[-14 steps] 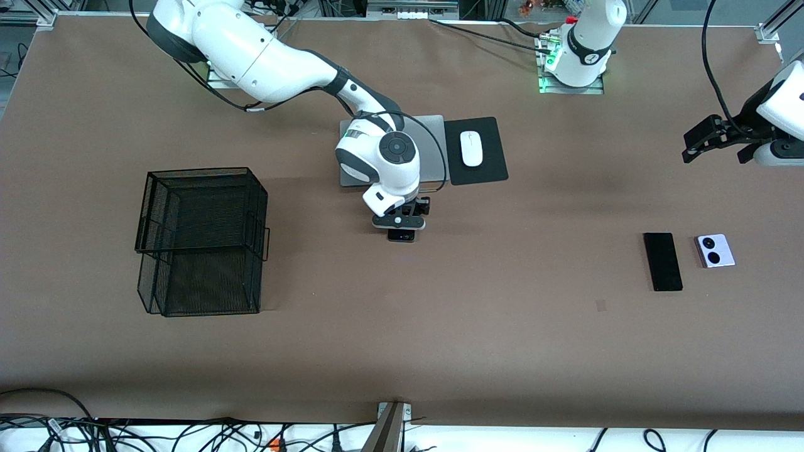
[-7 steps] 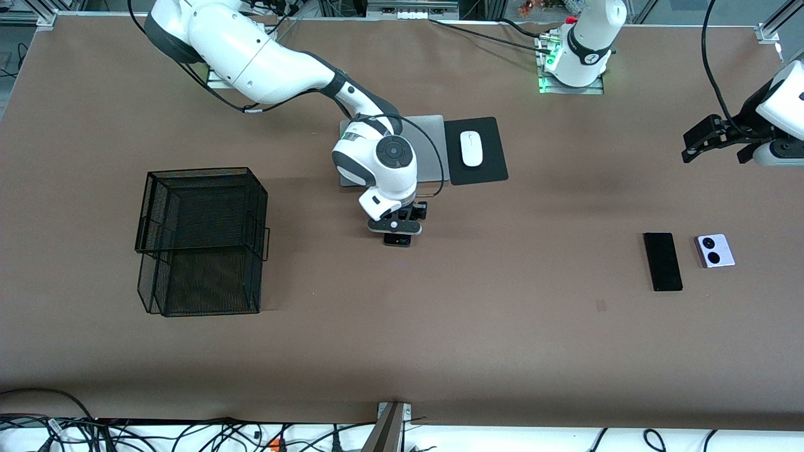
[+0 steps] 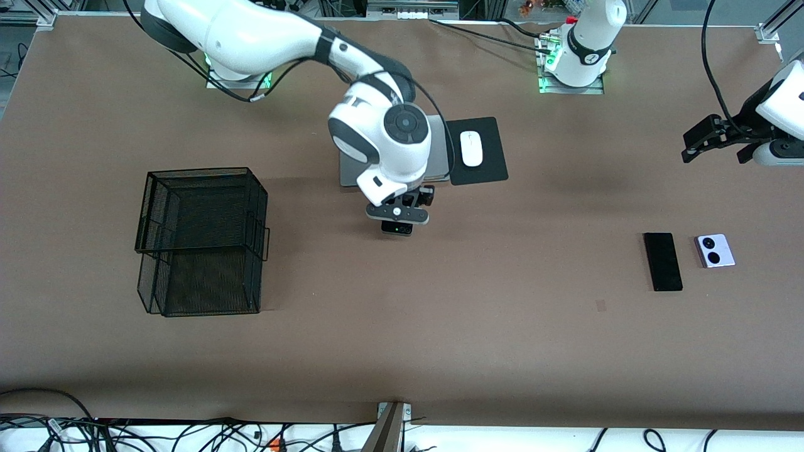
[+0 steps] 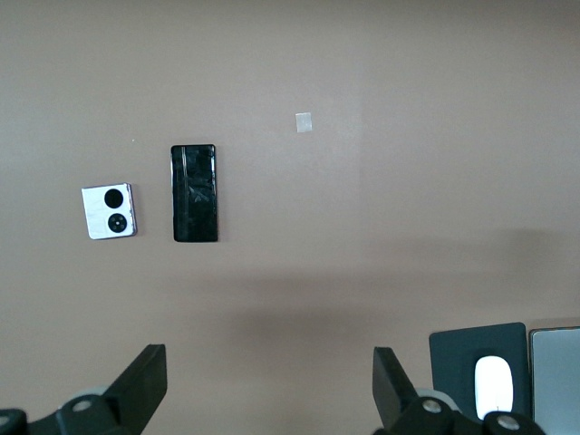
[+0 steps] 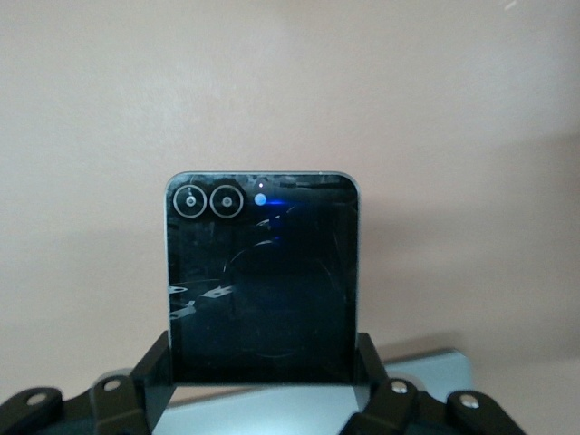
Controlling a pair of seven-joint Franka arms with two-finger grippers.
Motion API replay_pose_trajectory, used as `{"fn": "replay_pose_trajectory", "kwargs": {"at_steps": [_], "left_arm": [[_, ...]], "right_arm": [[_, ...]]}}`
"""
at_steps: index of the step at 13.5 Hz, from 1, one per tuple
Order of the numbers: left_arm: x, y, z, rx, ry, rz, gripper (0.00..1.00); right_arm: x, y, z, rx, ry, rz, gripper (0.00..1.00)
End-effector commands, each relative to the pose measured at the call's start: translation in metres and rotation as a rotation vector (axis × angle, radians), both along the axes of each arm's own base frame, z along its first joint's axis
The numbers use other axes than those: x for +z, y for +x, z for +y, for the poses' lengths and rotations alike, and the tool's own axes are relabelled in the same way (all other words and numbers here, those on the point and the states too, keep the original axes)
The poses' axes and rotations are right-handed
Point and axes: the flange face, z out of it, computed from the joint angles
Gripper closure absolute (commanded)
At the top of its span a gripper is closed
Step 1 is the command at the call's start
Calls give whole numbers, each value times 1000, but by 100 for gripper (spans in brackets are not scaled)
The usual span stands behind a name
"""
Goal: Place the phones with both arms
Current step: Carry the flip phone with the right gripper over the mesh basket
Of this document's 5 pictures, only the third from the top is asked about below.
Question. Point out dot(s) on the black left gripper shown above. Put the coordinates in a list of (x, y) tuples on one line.
[(739, 126)]

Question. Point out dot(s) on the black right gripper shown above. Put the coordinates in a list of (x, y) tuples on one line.
[(424, 197)]

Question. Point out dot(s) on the small black flip phone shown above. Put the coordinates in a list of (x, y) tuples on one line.
[(397, 229)]

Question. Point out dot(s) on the lavender flip phone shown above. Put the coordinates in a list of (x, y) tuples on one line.
[(722, 251)]

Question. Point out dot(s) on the black slab smartphone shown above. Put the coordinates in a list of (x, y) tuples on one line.
[(662, 260)]

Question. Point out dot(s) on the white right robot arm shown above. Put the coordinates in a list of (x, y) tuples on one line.
[(251, 31)]

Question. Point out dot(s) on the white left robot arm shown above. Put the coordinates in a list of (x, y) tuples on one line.
[(587, 37)]

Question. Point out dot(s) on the silver laptop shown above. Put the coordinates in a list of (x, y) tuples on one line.
[(438, 157)]

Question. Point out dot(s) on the white computer mouse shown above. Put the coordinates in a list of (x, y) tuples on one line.
[(472, 149)]

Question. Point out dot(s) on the black mouse pad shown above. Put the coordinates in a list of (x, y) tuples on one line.
[(493, 144)]

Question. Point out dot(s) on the grey power strip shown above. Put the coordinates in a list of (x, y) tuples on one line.
[(414, 14)]

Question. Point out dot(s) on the aluminium frame rail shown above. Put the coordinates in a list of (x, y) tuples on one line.
[(44, 19), (767, 31)]

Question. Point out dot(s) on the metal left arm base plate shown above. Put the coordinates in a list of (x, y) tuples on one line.
[(568, 90)]

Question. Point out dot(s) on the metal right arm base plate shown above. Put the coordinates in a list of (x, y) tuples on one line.
[(217, 84)]

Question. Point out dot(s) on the grey metal camera post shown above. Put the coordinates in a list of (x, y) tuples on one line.
[(389, 430)]

